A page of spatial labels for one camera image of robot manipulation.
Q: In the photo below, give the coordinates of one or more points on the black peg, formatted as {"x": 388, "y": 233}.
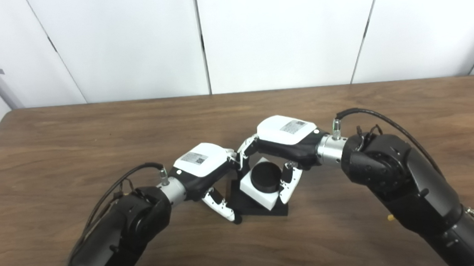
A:
{"x": 265, "y": 177}

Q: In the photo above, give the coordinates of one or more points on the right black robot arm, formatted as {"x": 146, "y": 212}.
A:
{"x": 403, "y": 184}

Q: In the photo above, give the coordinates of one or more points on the white square piece with hole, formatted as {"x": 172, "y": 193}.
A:
{"x": 262, "y": 198}

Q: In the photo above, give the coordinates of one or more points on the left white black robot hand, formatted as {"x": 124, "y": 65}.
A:
{"x": 199, "y": 165}

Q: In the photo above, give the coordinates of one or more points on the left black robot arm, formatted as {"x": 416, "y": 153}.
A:
{"x": 119, "y": 237}

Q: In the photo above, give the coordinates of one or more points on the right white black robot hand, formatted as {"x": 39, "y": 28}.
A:
{"x": 287, "y": 133}

